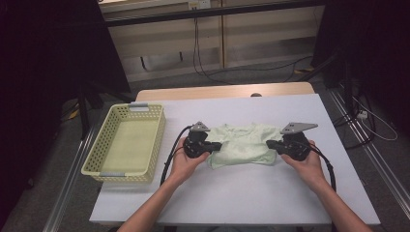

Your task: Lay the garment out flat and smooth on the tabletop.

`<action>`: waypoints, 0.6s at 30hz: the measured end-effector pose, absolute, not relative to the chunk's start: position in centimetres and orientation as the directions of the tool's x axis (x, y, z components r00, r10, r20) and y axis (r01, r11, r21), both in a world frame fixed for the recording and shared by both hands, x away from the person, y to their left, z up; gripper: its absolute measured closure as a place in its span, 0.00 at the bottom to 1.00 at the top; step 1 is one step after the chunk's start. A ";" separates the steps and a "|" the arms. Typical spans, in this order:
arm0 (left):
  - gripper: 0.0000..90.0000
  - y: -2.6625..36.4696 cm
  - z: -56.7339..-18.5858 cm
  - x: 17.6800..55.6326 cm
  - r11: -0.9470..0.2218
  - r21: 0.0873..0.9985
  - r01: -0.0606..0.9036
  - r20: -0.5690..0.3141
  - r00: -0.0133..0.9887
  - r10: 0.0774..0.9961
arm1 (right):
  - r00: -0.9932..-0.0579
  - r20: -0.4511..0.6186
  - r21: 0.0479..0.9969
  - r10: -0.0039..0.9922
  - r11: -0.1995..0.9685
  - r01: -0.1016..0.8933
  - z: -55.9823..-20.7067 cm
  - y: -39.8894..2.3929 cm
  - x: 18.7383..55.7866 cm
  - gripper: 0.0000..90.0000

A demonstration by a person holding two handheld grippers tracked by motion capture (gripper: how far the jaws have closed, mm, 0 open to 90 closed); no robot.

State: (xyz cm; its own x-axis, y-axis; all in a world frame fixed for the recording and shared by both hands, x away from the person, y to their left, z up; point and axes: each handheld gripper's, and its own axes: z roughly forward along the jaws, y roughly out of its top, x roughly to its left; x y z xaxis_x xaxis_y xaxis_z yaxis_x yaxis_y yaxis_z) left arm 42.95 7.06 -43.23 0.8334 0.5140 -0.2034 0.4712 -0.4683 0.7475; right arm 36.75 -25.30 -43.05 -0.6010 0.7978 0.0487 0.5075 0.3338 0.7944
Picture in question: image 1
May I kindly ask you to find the black curtain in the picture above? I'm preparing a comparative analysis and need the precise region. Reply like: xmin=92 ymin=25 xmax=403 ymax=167
xmin=310 ymin=0 xmax=410 ymax=136
xmin=0 ymin=0 xmax=132 ymax=223

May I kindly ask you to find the black stand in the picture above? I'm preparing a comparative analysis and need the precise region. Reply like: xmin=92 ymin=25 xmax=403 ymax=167
xmin=298 ymin=47 xmax=356 ymax=114
xmin=76 ymin=81 xmax=134 ymax=141

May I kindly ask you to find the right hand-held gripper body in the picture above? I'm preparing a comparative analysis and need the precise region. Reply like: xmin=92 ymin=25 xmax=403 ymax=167
xmin=277 ymin=122 xmax=319 ymax=162

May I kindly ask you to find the person's left hand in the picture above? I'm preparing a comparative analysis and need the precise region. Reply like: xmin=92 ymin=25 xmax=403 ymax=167
xmin=169 ymin=136 xmax=211 ymax=187

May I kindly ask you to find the vertical wooden strip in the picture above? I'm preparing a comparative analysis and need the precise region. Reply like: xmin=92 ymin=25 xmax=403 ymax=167
xmin=219 ymin=0 xmax=225 ymax=69

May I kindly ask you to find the black horizontal bar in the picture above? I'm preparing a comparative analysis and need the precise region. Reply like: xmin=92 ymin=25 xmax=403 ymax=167
xmin=102 ymin=0 xmax=325 ymax=27

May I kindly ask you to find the yellow floor marker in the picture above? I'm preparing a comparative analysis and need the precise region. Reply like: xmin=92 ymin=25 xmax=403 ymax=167
xmin=66 ymin=107 xmax=80 ymax=121

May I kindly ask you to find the light green baby shirt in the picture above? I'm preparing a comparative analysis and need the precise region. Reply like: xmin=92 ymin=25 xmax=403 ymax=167
xmin=206 ymin=122 xmax=284 ymax=170

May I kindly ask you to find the pale yellow perforated basket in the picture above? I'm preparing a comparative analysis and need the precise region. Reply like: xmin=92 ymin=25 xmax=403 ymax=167
xmin=80 ymin=101 xmax=167 ymax=184

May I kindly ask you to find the metal floor rail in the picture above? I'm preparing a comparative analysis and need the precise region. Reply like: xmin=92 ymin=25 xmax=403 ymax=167
xmin=42 ymin=129 xmax=96 ymax=232
xmin=328 ymin=88 xmax=410 ymax=211

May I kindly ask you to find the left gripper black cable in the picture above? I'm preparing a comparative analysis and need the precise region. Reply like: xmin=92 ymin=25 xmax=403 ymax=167
xmin=160 ymin=125 xmax=194 ymax=188

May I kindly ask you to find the person's right hand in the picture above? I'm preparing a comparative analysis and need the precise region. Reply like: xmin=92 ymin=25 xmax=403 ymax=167
xmin=279 ymin=138 xmax=327 ymax=194

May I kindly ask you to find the white wall power socket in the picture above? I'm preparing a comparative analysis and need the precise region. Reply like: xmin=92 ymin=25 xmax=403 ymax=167
xmin=188 ymin=0 xmax=212 ymax=10

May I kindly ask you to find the white floor cable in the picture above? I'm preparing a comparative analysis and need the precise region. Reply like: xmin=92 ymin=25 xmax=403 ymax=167
xmin=351 ymin=95 xmax=399 ymax=142

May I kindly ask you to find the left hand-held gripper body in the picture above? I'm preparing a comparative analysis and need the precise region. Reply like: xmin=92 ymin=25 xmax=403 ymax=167
xmin=183 ymin=121 xmax=214 ymax=159

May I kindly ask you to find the black floor cable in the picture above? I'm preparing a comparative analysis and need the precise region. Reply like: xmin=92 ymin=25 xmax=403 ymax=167
xmin=333 ymin=93 xmax=376 ymax=151

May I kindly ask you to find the black socket cable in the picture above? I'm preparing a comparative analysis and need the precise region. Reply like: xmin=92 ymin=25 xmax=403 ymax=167
xmin=191 ymin=9 xmax=236 ymax=85
xmin=194 ymin=9 xmax=314 ymax=78

